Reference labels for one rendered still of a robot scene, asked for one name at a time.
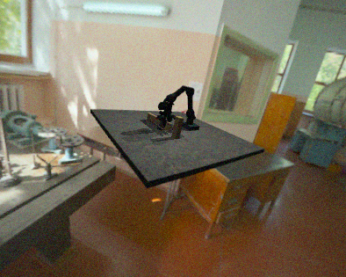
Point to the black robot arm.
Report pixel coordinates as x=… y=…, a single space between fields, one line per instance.
x=173 y=96

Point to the brown wooden post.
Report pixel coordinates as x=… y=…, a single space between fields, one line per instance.
x=177 y=127

